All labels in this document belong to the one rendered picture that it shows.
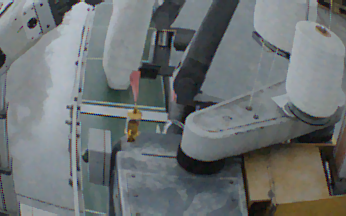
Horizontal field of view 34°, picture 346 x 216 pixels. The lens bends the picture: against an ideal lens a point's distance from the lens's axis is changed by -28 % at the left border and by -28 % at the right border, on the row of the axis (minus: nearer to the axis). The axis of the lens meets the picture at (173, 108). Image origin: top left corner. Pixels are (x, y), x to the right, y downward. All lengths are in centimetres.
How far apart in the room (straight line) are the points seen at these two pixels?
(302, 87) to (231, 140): 21
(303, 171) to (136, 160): 35
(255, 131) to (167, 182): 18
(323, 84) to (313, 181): 29
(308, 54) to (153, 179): 38
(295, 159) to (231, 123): 20
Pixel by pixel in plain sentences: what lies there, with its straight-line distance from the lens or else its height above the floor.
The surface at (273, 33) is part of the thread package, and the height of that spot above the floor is 156.
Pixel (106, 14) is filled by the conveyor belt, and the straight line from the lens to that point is 421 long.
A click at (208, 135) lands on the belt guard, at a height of 142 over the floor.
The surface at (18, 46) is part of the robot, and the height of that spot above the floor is 127.
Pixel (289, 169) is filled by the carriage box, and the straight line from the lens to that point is 137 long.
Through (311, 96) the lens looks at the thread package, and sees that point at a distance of 115.
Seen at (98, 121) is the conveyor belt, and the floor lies 38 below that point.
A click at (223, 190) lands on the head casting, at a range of 126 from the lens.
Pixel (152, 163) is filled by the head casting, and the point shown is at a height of 134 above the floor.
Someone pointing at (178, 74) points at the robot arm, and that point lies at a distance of 158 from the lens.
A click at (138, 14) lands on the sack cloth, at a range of 324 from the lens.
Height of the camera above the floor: 209
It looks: 31 degrees down
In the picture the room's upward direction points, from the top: 11 degrees clockwise
